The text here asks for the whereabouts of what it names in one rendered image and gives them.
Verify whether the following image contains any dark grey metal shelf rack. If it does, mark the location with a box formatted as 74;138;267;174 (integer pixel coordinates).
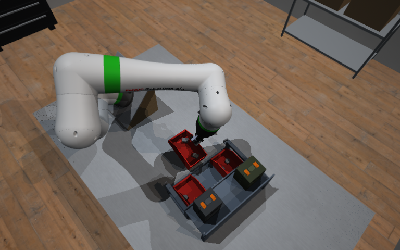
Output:
163;138;275;242

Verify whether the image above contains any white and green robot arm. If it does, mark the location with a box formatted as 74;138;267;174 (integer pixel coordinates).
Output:
53;52;232;149

